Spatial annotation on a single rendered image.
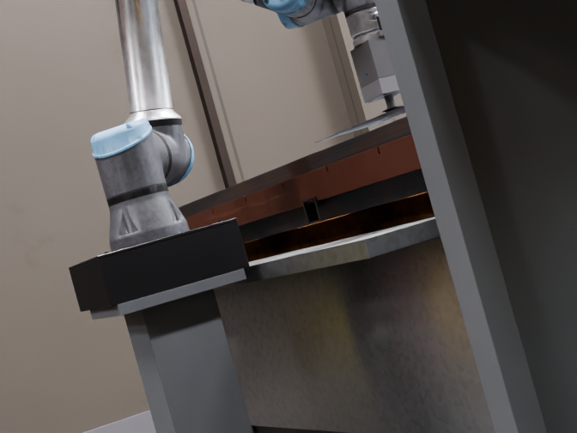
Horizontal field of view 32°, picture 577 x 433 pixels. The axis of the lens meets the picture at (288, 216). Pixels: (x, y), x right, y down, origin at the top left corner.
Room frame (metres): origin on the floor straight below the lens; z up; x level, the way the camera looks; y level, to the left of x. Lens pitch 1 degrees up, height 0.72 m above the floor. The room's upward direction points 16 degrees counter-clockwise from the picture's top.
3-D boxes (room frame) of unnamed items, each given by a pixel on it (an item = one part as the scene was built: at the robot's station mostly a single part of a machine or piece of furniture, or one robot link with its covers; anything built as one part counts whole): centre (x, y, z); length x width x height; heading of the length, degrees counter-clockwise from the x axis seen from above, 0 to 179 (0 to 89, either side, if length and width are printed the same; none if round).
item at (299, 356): (2.21, 0.06, 0.48); 1.30 x 0.04 x 0.35; 30
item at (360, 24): (1.89, -0.24, 1.05); 0.08 x 0.08 x 0.05
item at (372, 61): (1.90, -0.25, 0.97); 0.10 x 0.09 x 0.16; 110
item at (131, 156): (1.92, 0.26, 0.94); 0.13 x 0.12 x 0.14; 163
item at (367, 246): (2.17, 0.13, 0.67); 1.30 x 0.20 x 0.03; 30
